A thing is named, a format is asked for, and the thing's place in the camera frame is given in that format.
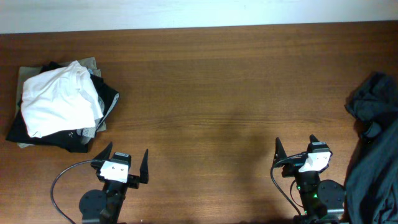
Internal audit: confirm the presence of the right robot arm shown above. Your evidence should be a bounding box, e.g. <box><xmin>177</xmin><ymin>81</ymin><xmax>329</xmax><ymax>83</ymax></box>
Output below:
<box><xmin>270</xmin><ymin>135</ymin><xmax>346</xmax><ymax>223</ymax></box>

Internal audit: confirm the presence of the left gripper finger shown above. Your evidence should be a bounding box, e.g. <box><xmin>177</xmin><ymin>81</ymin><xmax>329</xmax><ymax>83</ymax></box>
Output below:
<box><xmin>94</xmin><ymin>142</ymin><xmax>113</xmax><ymax>161</ymax></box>
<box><xmin>139</xmin><ymin>149</ymin><xmax>149</xmax><ymax>184</ymax></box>

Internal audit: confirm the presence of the dark green Nike t-shirt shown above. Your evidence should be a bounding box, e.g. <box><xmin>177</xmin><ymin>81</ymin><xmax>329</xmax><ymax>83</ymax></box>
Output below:
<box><xmin>345</xmin><ymin>72</ymin><xmax>397</xmax><ymax>223</ymax></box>

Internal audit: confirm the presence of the black folded garment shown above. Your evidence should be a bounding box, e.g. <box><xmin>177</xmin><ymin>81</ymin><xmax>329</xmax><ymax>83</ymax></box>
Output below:
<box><xmin>5</xmin><ymin>61</ymin><xmax>120</xmax><ymax>154</ymax></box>

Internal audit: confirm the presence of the white folded t-shirt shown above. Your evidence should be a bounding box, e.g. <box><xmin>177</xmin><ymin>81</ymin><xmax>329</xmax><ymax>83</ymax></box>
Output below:
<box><xmin>21</xmin><ymin>61</ymin><xmax>103</xmax><ymax>138</ymax></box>

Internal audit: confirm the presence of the grey patterned folded garment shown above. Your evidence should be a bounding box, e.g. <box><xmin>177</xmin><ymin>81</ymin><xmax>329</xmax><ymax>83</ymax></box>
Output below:
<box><xmin>76</xmin><ymin>68</ymin><xmax>120</xmax><ymax>146</ymax></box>

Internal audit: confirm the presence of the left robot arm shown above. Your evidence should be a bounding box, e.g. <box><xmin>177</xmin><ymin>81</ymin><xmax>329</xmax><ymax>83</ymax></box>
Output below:
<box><xmin>79</xmin><ymin>143</ymin><xmax>149</xmax><ymax>224</ymax></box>

